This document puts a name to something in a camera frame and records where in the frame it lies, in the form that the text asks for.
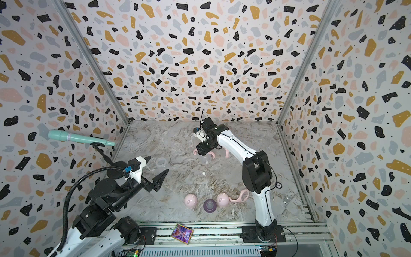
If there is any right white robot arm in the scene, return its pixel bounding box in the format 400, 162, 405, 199
193, 117, 278, 242

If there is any black microphone stand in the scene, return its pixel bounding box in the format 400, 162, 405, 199
91, 142, 127, 179

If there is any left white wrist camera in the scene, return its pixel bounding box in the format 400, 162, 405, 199
124, 156, 147, 184

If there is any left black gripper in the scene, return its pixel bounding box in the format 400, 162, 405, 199
113, 167, 170, 213

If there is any colourful holographic card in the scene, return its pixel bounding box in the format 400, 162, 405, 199
171, 224, 194, 245

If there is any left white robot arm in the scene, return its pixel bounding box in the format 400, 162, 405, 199
49, 156, 169, 257

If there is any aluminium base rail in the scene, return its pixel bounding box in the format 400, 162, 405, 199
60, 221, 335, 257

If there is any right corner aluminium post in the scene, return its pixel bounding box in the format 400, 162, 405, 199
276, 0, 341, 126

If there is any corner aluminium post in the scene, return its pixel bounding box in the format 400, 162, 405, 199
51, 1, 130, 126
276, 0, 341, 126

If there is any pink bottle cap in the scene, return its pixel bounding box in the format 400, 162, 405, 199
184, 193, 198, 209
216, 193, 231, 208

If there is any black corrugated cable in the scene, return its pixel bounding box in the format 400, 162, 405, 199
54, 166, 127, 253

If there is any left corner aluminium post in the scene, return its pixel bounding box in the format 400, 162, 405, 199
51, 1, 130, 126

